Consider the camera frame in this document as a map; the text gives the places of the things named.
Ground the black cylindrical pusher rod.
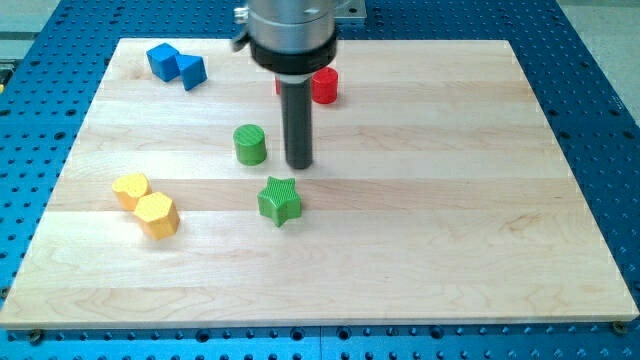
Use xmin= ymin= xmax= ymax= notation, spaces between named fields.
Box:
xmin=278 ymin=75 xmax=313 ymax=170

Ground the green cylinder block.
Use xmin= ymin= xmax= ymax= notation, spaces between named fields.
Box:
xmin=233 ymin=124 xmax=267 ymax=166

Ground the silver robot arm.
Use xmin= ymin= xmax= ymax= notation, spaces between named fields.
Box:
xmin=231 ymin=0 xmax=337 ymax=170

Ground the red cylinder block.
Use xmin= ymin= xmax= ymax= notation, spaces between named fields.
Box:
xmin=311 ymin=67 xmax=339 ymax=104

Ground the blue triangular block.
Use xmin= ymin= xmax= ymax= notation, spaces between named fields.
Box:
xmin=176 ymin=54 xmax=208 ymax=91

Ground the green star block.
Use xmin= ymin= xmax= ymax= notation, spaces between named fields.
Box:
xmin=257 ymin=177 xmax=302 ymax=227

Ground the blue cube block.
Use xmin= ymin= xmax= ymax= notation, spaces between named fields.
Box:
xmin=146 ymin=43 xmax=179 ymax=82

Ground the light wooden board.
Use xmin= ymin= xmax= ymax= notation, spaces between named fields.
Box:
xmin=1 ymin=38 xmax=639 ymax=329

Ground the yellow hexagon block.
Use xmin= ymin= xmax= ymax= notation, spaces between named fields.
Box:
xmin=134 ymin=192 xmax=180 ymax=240

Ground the yellow heart block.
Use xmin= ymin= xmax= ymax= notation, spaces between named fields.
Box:
xmin=111 ymin=173 xmax=151 ymax=211

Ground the clear acrylic mounting bracket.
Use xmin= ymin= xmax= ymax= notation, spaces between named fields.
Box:
xmin=334 ymin=0 xmax=367 ymax=25

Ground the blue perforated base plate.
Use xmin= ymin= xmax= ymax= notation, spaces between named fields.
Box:
xmin=1 ymin=1 xmax=639 ymax=359

